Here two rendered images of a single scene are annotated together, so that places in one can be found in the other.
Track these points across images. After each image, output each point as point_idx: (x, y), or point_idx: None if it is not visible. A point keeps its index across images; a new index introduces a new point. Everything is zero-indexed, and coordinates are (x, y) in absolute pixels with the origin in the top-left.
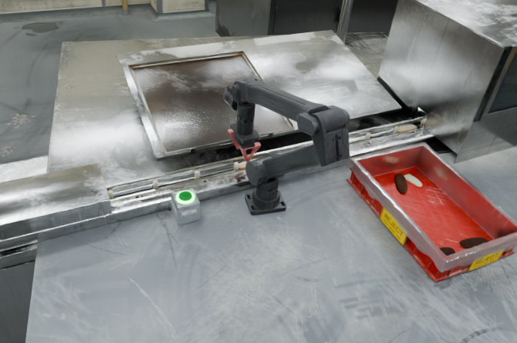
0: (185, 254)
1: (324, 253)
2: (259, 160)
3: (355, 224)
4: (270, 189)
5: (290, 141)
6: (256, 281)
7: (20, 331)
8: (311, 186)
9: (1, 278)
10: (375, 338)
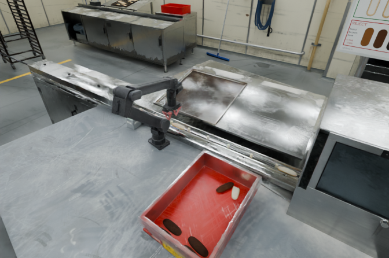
0: (112, 134)
1: (138, 173)
2: (156, 117)
3: (169, 179)
4: (154, 133)
5: (215, 132)
6: (107, 158)
7: None
8: (186, 152)
9: None
10: (89, 212)
